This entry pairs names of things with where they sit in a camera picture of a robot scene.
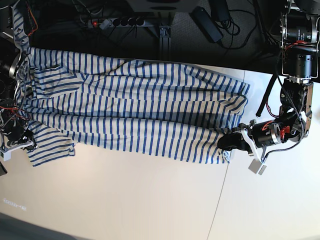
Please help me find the aluminium frame post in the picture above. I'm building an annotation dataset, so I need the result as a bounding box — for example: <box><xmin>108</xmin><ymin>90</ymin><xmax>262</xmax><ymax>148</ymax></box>
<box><xmin>158</xmin><ymin>12</ymin><xmax>173</xmax><ymax>61</ymax></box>

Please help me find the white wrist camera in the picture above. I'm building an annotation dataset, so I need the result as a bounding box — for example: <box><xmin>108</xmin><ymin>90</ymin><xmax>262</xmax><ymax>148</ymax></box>
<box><xmin>0</xmin><ymin>148</ymin><xmax>12</xmax><ymax>162</ymax></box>
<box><xmin>248</xmin><ymin>159</ymin><xmax>267</xmax><ymax>175</ymax></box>

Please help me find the grey power strip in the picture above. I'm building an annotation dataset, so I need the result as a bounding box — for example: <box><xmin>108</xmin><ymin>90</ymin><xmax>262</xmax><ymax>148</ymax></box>
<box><xmin>87</xmin><ymin>17</ymin><xmax>148</xmax><ymax>30</ymax></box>

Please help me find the black object at table edge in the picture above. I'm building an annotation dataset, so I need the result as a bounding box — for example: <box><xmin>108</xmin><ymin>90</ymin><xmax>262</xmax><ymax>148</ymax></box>
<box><xmin>0</xmin><ymin>162</ymin><xmax>8</xmax><ymax>176</ymax></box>

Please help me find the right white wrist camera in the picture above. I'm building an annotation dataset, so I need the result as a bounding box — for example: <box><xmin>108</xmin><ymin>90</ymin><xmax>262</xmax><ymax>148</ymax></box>
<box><xmin>0</xmin><ymin>148</ymin><xmax>12</xmax><ymax>162</ymax></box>

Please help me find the blue white striped T-shirt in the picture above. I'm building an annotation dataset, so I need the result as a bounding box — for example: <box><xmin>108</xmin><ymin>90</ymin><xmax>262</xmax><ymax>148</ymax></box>
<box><xmin>12</xmin><ymin>1</ymin><xmax>250</xmax><ymax>167</ymax></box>

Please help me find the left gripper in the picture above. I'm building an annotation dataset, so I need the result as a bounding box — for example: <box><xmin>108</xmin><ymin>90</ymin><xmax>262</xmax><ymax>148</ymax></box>
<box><xmin>217</xmin><ymin>119</ymin><xmax>284</xmax><ymax>163</ymax></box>

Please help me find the black floor cable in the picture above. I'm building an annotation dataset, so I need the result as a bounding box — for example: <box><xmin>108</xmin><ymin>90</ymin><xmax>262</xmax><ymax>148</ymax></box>
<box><xmin>214</xmin><ymin>9</ymin><xmax>261</xmax><ymax>50</ymax></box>

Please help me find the black power adapter brick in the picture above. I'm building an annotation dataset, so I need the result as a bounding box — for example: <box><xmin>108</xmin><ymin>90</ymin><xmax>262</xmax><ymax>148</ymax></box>
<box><xmin>189</xmin><ymin>6</ymin><xmax>224</xmax><ymax>43</ymax></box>

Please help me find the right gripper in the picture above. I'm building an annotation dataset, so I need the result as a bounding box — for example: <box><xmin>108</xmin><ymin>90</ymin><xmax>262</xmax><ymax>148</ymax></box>
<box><xmin>0</xmin><ymin>126</ymin><xmax>38</xmax><ymax>152</ymax></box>

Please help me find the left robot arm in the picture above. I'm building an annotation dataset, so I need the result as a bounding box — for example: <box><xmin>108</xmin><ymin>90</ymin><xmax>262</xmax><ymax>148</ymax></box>
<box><xmin>217</xmin><ymin>0</ymin><xmax>320</xmax><ymax>163</ymax></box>

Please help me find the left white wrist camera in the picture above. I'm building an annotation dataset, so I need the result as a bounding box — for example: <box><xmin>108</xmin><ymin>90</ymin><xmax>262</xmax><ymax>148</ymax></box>
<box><xmin>248</xmin><ymin>159</ymin><xmax>267</xmax><ymax>175</ymax></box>

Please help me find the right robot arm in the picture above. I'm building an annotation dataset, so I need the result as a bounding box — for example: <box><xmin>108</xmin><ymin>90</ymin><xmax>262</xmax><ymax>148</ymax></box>
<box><xmin>0</xmin><ymin>0</ymin><xmax>37</xmax><ymax>160</ymax></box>

